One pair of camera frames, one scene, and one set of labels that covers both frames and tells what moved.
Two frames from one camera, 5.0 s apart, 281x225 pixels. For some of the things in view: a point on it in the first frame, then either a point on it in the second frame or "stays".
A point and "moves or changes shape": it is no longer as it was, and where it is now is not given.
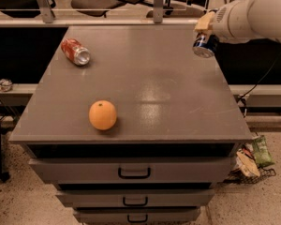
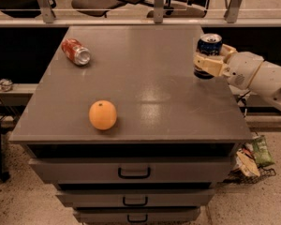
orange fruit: (102, 115) stays
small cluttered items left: (6, 84) stays
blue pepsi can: (204, 45) moves or changes shape
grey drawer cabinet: (177, 125) stays
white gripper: (225, 22) to (244, 68)
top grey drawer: (136, 170) stays
